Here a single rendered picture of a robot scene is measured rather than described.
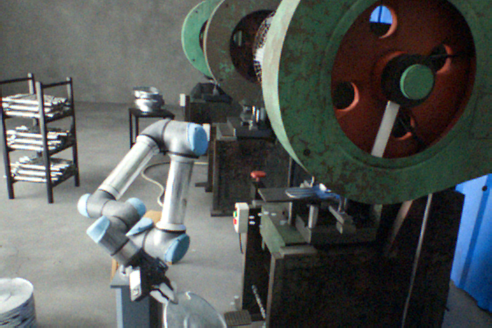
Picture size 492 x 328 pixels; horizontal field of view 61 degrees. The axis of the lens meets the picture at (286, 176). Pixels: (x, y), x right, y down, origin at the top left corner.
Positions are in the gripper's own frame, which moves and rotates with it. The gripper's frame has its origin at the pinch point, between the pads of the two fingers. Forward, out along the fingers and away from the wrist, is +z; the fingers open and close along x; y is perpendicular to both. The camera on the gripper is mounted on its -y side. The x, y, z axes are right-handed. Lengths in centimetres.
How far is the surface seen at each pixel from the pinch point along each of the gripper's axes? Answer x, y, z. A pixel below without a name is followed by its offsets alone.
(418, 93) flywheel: -99, 9, -2
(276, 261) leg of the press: -24.8, 26.0, 20.6
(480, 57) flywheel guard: -123, 23, 4
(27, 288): 80, 48, -31
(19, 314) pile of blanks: 80, 35, -26
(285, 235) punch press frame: -29, 41, 20
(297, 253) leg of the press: -32.5, 28.0, 23.9
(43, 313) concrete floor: 98, 61, -16
